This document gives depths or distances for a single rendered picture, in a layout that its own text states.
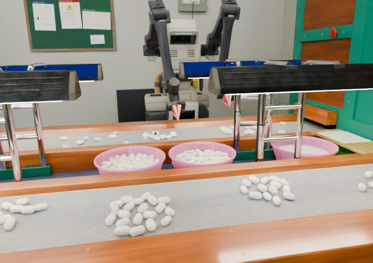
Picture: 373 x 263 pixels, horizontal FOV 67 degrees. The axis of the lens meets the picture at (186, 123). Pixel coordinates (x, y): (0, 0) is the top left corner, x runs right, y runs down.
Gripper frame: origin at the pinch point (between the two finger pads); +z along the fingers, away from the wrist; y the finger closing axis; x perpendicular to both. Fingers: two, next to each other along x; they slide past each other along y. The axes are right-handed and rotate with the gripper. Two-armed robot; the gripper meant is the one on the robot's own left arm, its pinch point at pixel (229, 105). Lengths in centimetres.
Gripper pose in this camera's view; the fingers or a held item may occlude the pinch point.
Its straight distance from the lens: 162.6
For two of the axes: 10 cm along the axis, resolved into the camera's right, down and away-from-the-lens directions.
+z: 1.3, 8.0, -5.8
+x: -1.0, 6.0, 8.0
